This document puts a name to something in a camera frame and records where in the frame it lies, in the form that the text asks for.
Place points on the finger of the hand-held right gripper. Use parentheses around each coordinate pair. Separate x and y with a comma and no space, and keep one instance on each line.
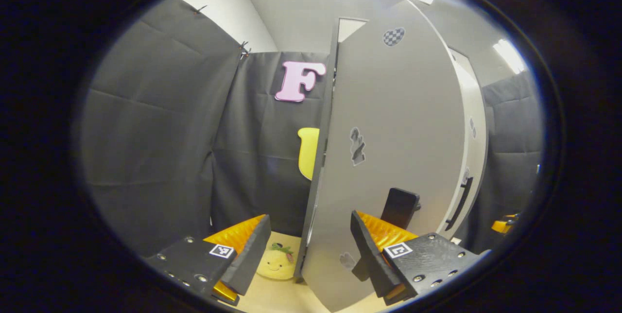
(503,225)

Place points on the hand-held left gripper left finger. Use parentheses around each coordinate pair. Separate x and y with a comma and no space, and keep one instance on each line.
(252,254)

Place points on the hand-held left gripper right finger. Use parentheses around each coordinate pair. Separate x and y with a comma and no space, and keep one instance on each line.
(371,262)

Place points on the ceiling light panel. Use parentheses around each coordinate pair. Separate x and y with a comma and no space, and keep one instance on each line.
(510,56)

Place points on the yellow smiling plush toy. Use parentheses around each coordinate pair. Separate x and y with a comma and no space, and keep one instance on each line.
(274,264)

